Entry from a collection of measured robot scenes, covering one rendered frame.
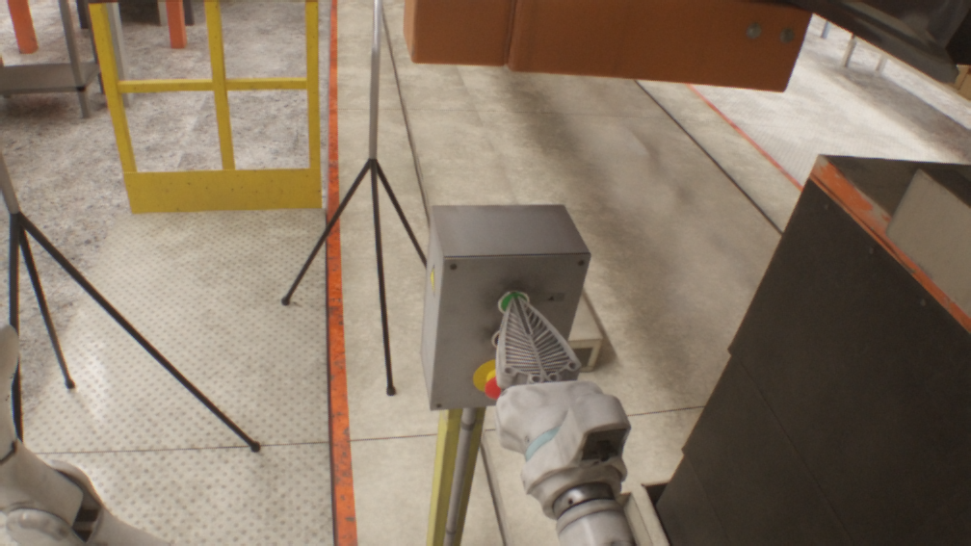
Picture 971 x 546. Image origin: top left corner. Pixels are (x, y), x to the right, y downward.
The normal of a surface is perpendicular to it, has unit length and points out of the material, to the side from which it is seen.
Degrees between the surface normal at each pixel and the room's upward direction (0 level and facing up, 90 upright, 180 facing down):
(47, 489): 61
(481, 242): 0
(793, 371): 90
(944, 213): 90
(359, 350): 0
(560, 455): 70
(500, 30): 90
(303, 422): 0
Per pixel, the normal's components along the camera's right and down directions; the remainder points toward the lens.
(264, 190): 0.20, 0.62
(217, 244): 0.11, -0.78
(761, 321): -0.97, 0.04
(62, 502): 0.92, -0.33
